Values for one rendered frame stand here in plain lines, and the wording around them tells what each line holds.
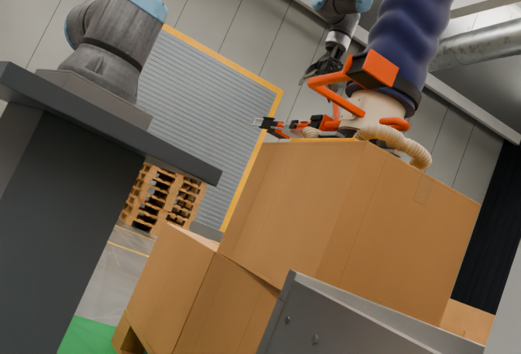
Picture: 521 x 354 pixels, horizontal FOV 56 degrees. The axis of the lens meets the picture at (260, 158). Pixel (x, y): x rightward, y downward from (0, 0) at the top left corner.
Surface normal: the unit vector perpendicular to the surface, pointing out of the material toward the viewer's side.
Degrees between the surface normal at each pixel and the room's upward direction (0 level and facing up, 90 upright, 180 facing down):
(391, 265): 90
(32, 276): 90
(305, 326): 90
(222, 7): 90
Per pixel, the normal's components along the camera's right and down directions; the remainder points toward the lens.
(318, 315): -0.80, -0.40
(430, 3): 0.42, -0.24
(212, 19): 0.40, 0.03
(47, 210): 0.66, 0.16
